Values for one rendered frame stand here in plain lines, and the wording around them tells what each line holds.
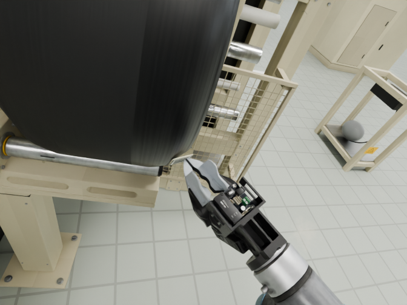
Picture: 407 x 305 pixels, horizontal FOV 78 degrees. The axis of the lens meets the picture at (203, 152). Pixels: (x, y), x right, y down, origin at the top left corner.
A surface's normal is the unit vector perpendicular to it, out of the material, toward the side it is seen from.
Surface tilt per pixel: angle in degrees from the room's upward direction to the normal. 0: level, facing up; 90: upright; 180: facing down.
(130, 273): 0
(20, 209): 90
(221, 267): 0
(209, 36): 76
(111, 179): 0
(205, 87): 85
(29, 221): 90
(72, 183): 90
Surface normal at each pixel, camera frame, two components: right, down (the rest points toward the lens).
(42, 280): 0.27, -0.70
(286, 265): 0.08, -0.45
